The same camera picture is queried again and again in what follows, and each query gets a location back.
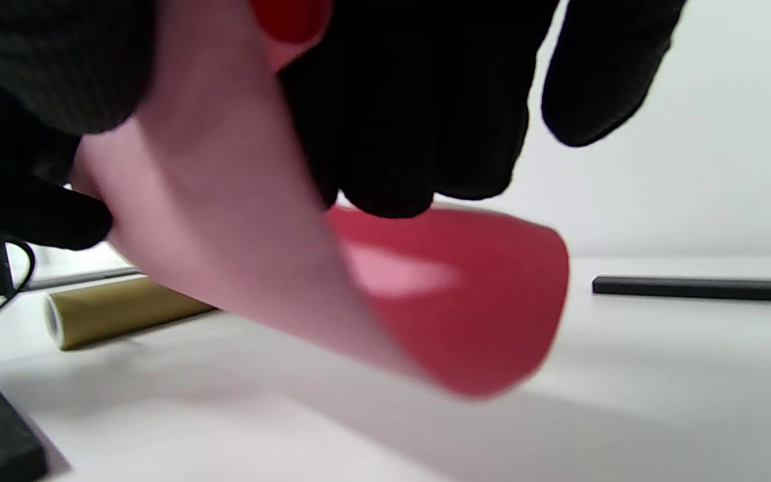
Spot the person's left hand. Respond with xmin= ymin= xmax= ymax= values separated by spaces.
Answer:
xmin=0 ymin=131 xmax=113 ymax=252

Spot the person's right hand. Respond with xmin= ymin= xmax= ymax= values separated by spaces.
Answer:
xmin=0 ymin=0 xmax=687 ymax=218

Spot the brown cardboard mailing tube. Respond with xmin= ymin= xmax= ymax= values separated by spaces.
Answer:
xmin=44 ymin=276 xmax=216 ymax=351

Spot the pink paper sheet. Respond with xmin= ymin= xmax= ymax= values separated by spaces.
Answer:
xmin=71 ymin=0 xmax=570 ymax=399

